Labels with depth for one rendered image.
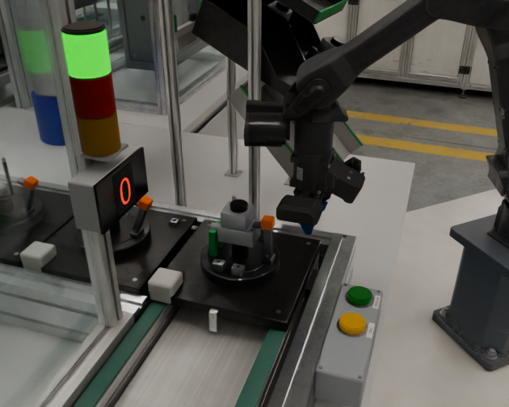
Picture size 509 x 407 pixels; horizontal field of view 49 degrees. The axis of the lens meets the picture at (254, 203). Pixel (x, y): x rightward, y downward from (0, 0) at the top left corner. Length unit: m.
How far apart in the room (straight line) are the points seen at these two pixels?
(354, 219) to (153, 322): 0.61
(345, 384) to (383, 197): 0.72
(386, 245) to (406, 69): 3.74
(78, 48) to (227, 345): 0.51
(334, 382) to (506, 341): 0.32
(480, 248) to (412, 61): 4.04
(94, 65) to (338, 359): 0.52
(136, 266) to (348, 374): 0.42
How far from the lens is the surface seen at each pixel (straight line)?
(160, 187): 1.48
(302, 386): 0.81
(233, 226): 0.93
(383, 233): 1.31
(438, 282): 1.19
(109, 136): 0.72
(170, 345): 0.93
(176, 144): 1.16
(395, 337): 1.05
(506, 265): 0.92
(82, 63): 0.69
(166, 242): 1.06
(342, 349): 0.86
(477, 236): 0.97
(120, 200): 0.75
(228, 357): 0.90
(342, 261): 1.03
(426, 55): 4.90
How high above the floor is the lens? 1.56
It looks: 30 degrees down
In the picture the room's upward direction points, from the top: straight up
